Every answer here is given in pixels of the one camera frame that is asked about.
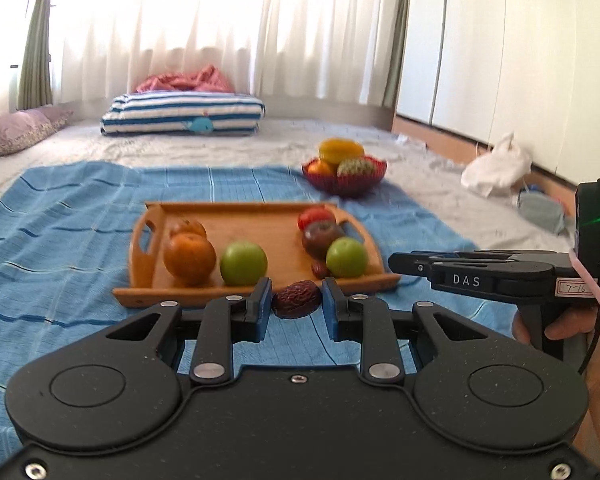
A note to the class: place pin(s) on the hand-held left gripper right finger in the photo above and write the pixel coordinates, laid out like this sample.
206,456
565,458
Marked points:
330,310

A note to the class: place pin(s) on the small brown date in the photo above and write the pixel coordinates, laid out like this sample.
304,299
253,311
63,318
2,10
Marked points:
320,270

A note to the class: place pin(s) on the person's right hand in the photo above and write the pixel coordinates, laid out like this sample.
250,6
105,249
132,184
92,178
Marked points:
572,325

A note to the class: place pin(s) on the pink crumpled cloth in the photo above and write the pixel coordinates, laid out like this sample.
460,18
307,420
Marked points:
184,81

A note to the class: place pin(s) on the yellow starfruit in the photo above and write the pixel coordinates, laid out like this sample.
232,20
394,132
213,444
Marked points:
341,150

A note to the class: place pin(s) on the grey bed sheet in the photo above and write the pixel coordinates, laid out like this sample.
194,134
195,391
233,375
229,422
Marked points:
260,147

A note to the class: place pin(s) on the red glass bowl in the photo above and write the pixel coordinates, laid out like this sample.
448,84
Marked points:
345,187

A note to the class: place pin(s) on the white wardrobe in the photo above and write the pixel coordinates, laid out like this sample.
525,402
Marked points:
505,50

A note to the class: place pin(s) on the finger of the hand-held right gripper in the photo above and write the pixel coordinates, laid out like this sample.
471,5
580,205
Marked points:
430,267

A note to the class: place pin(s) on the grey-blue cloth bag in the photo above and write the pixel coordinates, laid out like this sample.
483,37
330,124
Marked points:
540,212

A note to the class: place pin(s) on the white plastic bag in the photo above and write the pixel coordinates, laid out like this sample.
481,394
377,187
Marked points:
497,167

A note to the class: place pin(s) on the white sheer curtain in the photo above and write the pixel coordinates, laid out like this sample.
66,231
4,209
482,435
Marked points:
179,20

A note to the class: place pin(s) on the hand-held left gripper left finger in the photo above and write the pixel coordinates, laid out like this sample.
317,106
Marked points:
265,310

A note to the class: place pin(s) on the purple pillow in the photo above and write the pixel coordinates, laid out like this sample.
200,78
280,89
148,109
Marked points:
14,130

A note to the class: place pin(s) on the striped whale pillow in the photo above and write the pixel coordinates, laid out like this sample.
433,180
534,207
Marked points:
179,112

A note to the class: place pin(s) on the large green apple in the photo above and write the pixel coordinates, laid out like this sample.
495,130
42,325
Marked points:
244,264

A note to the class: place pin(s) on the blue plaid blanket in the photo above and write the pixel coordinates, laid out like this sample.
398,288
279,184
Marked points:
54,260

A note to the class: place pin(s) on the green curtain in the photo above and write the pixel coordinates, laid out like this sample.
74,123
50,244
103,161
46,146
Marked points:
397,45
35,45

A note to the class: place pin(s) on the small green apple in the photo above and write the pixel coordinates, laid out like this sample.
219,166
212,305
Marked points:
347,257

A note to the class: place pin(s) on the green custard apple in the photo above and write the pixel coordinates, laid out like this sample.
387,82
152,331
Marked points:
356,167

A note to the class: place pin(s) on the dark red apple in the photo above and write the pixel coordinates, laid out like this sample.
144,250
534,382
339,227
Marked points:
320,238

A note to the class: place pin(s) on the large brown date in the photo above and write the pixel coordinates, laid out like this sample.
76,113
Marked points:
297,299

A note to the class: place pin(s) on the small orange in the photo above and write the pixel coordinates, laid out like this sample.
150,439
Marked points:
321,168

